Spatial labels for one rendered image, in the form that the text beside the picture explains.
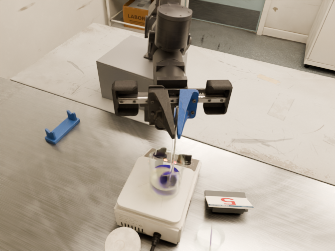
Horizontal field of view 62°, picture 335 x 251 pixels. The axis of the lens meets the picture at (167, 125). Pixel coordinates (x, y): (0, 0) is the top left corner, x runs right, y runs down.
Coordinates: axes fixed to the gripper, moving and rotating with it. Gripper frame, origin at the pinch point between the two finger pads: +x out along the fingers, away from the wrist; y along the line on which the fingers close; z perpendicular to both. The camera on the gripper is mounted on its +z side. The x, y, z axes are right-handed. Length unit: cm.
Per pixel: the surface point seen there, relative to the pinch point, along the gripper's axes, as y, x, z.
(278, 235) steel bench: -21.6, 7.4, 25.5
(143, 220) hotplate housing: 5.0, 6.2, 18.9
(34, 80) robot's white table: 41, -46, 26
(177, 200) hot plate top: -1.1, 3.8, 16.7
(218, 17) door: -80, -286, 110
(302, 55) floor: -156, -216, 118
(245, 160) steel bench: -19.8, -11.9, 25.7
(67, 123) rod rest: 25.7, -25.3, 24.9
